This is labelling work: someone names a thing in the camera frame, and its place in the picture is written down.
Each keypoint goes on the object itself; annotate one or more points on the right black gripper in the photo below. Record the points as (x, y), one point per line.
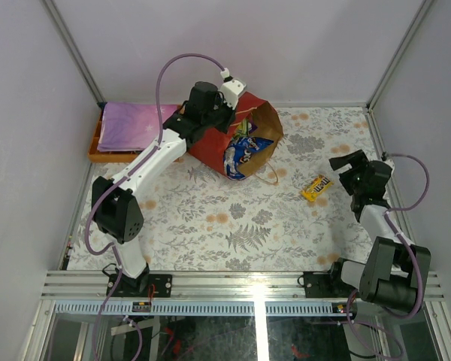
(355, 159)

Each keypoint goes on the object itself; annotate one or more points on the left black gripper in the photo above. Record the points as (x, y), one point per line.
(223, 118)

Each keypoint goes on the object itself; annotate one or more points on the yellow M&M candy packet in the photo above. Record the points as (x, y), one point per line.
(316, 188)

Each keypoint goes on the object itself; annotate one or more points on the red brown paper bag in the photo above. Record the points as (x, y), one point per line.
(210, 149)

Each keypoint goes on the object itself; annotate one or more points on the blue Doritos chip bag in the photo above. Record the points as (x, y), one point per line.
(240, 151)

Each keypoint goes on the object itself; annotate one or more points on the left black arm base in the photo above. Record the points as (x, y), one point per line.
(146, 285)

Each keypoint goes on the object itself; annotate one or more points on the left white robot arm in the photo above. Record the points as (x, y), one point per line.
(115, 209)

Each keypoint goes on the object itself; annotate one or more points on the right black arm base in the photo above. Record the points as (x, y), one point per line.
(339, 281)

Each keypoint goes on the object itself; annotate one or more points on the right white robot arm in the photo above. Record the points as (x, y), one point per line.
(395, 274)

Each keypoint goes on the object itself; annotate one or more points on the green yellow snack packet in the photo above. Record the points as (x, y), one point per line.
(245, 128)

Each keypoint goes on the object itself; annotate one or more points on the floral patterned table mat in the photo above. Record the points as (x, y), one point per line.
(195, 219)

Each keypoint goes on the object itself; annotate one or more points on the purple Frozen fabric cloth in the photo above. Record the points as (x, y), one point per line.
(128, 127)

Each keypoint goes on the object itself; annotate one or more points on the orange plastic tray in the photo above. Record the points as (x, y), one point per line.
(108, 157)

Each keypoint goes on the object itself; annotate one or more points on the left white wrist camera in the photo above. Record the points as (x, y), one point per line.
(232, 88)

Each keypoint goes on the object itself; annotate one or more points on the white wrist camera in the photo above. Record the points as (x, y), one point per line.
(387, 159)
(232, 88)

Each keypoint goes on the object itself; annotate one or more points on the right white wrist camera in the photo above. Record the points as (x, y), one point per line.
(387, 159)

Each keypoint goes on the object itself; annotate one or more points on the aluminium front rail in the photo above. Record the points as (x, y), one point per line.
(187, 285)

